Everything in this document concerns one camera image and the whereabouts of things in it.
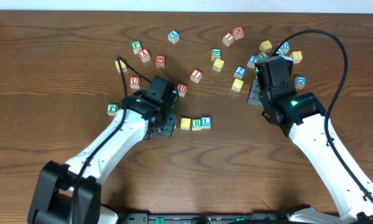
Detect yellow O block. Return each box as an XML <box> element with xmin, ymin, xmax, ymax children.
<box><xmin>180</xmin><ymin>118</ymin><xmax>191</xmax><ymax>130</ymax></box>

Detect green R block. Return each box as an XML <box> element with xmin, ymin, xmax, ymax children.
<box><xmin>191</xmin><ymin>118</ymin><xmax>202</xmax><ymax>131</ymax></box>

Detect blue L block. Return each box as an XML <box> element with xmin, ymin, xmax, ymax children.
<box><xmin>201</xmin><ymin>116</ymin><xmax>211</xmax><ymax>129</ymax></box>

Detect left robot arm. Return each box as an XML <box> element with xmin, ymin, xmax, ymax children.
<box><xmin>27</xmin><ymin>76</ymin><xmax>178</xmax><ymax>224</ymax></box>

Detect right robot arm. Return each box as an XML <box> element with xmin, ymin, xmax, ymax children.
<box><xmin>252</xmin><ymin>56</ymin><xmax>373</xmax><ymax>223</ymax></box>

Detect yellow block near R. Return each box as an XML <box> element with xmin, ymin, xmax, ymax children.
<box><xmin>231</xmin><ymin>78</ymin><xmax>244</xmax><ymax>92</ymax></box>

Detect blue 2 block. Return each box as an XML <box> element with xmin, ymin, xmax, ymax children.
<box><xmin>234</xmin><ymin>66</ymin><xmax>246</xmax><ymax>80</ymax></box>

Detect blue T block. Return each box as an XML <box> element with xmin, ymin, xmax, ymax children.
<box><xmin>247</xmin><ymin>55</ymin><xmax>259</xmax><ymax>69</ymax></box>

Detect green Z block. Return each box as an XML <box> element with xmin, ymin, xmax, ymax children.
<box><xmin>257</xmin><ymin>52</ymin><xmax>269</xmax><ymax>60</ymax></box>

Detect red U block centre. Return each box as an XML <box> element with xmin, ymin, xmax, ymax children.
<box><xmin>177</xmin><ymin>83</ymin><xmax>187</xmax><ymax>97</ymax></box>

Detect red u block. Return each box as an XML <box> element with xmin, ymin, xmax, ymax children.
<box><xmin>129</xmin><ymin>76</ymin><xmax>141</xmax><ymax>90</ymax></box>
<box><xmin>177</xmin><ymin>83</ymin><xmax>187</xmax><ymax>97</ymax></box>

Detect blue D block right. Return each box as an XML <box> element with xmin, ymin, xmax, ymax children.
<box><xmin>294</xmin><ymin>75</ymin><xmax>306</xmax><ymax>89</ymax></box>

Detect blue d block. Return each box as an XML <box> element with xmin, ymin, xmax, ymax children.
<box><xmin>294</xmin><ymin>75</ymin><xmax>306</xmax><ymax>89</ymax></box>
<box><xmin>280</xmin><ymin>42</ymin><xmax>290</xmax><ymax>54</ymax></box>

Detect yellow block near B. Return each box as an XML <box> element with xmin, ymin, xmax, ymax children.
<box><xmin>213</xmin><ymin>58</ymin><xmax>225</xmax><ymax>72</ymax></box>

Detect blue 5 block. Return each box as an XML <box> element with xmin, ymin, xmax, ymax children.
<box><xmin>276</xmin><ymin>49</ymin><xmax>285</xmax><ymax>55</ymax></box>

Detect yellow block top right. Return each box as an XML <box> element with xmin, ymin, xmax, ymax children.
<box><xmin>259</xmin><ymin>40</ymin><xmax>272</xmax><ymax>53</ymax></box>

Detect green B block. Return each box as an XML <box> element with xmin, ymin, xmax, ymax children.
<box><xmin>211</xmin><ymin>48</ymin><xmax>221</xmax><ymax>61</ymax></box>

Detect red U block left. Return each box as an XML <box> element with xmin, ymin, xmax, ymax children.
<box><xmin>129</xmin><ymin>76</ymin><xmax>141</xmax><ymax>90</ymax></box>

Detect green J block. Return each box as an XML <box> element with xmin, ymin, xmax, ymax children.
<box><xmin>106</xmin><ymin>103</ymin><xmax>119</xmax><ymax>116</ymax></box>

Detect blue D block top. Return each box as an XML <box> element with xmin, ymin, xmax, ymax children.
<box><xmin>280</xmin><ymin>42</ymin><xmax>290</xmax><ymax>54</ymax></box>

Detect yellow 8 block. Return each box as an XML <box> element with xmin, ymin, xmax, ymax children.
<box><xmin>290</xmin><ymin>51</ymin><xmax>303</xmax><ymax>63</ymax></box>

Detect red I block centre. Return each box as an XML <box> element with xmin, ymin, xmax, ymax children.
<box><xmin>190</xmin><ymin>69</ymin><xmax>203</xmax><ymax>83</ymax></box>

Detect red i block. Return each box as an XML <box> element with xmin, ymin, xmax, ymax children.
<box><xmin>190</xmin><ymin>69</ymin><xmax>203</xmax><ymax>83</ymax></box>
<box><xmin>223</xmin><ymin>32</ymin><xmax>234</xmax><ymax>47</ymax></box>

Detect red I block top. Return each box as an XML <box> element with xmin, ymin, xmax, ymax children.
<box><xmin>223</xmin><ymin>32</ymin><xmax>234</xmax><ymax>47</ymax></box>

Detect red W block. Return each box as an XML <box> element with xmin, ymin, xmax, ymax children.
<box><xmin>233</xmin><ymin>26</ymin><xmax>245</xmax><ymax>40</ymax></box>

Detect red E block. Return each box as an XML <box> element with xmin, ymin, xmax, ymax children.
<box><xmin>155</xmin><ymin>55</ymin><xmax>165</xmax><ymax>68</ymax></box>

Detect red X block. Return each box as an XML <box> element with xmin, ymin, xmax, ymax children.
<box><xmin>138</xmin><ymin>49</ymin><xmax>151</xmax><ymax>63</ymax></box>

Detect yellow block far left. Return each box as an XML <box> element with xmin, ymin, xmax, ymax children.
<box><xmin>114</xmin><ymin>60</ymin><xmax>127</xmax><ymax>73</ymax></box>

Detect green F block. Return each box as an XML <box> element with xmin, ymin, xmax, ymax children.
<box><xmin>131</xmin><ymin>40</ymin><xmax>142</xmax><ymax>54</ymax></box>

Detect blue X block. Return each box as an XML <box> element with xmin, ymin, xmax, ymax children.
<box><xmin>168</xmin><ymin>30</ymin><xmax>180</xmax><ymax>44</ymax></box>

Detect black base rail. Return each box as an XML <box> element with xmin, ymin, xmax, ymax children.
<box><xmin>117</xmin><ymin>213</ymin><xmax>292</xmax><ymax>224</ymax></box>

